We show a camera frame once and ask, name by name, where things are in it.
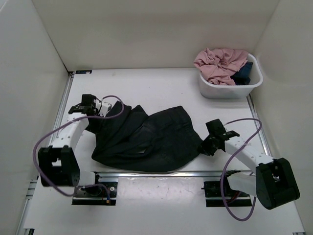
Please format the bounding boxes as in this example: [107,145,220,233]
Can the black denim trousers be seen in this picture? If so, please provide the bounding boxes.
[86,102,202,173]

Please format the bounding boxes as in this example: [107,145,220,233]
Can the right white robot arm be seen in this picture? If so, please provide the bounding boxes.
[199,119,300,210]

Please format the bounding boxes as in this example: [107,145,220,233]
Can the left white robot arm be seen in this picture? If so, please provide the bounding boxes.
[38,94,112,187]

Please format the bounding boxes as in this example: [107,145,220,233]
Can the small blue label sticker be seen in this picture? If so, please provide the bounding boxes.
[75,70,92,74]

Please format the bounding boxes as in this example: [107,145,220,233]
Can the white plastic laundry tub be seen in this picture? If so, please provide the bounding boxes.
[198,53,263,99]

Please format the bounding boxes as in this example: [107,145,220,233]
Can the dark blue garment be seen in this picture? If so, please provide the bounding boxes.
[231,62,253,86]

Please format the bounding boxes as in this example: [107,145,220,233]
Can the pink garment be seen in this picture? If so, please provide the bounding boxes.
[193,48,248,86]

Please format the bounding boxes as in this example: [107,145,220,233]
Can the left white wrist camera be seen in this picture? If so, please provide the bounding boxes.
[97,98,113,118]

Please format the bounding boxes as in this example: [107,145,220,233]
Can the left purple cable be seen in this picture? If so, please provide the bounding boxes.
[32,95,125,197]

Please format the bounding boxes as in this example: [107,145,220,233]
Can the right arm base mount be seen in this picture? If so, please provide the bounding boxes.
[201,175,252,208]

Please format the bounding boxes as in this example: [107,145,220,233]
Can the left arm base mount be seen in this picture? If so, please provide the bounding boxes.
[72,171,118,206]

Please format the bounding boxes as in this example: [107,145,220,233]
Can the aluminium table frame rail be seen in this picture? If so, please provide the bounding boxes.
[19,69,305,235]

